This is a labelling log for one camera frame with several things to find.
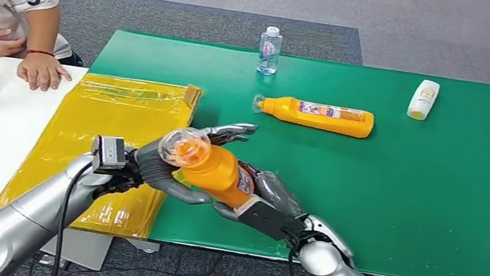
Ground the green table mat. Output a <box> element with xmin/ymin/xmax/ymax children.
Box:
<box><xmin>64</xmin><ymin>25</ymin><xmax>490</xmax><ymax>276</ymax></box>

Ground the person's left hand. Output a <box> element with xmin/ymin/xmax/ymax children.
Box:
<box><xmin>14</xmin><ymin>50</ymin><xmax>76</xmax><ymax>97</ymax></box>

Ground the small white bottle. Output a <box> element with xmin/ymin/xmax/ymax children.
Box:
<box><xmin>405</xmin><ymin>78</ymin><xmax>441</xmax><ymax>123</ymax></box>

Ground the grey table foot bracket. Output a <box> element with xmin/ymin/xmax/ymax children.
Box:
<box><xmin>123</xmin><ymin>237</ymin><xmax>161</xmax><ymax>256</ymax></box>

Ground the orange detergent bottle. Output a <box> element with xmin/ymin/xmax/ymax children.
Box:
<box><xmin>249</xmin><ymin>91</ymin><xmax>377</xmax><ymax>141</ymax></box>
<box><xmin>151</xmin><ymin>123</ymin><xmax>265</xmax><ymax>212</ymax></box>

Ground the grey desk leg panel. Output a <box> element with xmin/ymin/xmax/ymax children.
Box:
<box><xmin>37</xmin><ymin>225</ymin><xmax>115</xmax><ymax>273</ymax></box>

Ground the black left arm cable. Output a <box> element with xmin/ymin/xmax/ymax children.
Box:
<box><xmin>51</xmin><ymin>159</ymin><xmax>94</xmax><ymax>276</ymax></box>

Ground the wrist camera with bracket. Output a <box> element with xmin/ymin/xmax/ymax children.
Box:
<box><xmin>229</xmin><ymin>192</ymin><xmax>312</xmax><ymax>246</ymax></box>
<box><xmin>83</xmin><ymin>132</ymin><xmax>151</xmax><ymax>204</ymax></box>

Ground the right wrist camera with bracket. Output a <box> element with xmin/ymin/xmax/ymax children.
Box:
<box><xmin>229</xmin><ymin>192</ymin><xmax>312</xmax><ymax>246</ymax></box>

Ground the red bracelet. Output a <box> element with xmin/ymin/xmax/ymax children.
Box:
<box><xmin>25</xmin><ymin>48</ymin><xmax>57</xmax><ymax>59</ymax></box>

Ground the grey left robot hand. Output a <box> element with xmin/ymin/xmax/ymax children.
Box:
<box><xmin>127</xmin><ymin>107</ymin><xmax>260</xmax><ymax>214</ymax></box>

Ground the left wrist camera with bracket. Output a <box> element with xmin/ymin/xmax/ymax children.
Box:
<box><xmin>83</xmin><ymin>132</ymin><xmax>151</xmax><ymax>204</ymax></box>

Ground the yellow plastic-wrapped board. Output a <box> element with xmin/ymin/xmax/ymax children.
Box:
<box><xmin>0</xmin><ymin>57</ymin><xmax>212</xmax><ymax>247</ymax></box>

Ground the clear water bottle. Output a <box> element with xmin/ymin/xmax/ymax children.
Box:
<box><xmin>254</xmin><ymin>25</ymin><xmax>285</xmax><ymax>78</ymax></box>

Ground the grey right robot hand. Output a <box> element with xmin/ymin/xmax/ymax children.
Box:
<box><xmin>209</xmin><ymin>157</ymin><xmax>312</xmax><ymax>233</ymax></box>

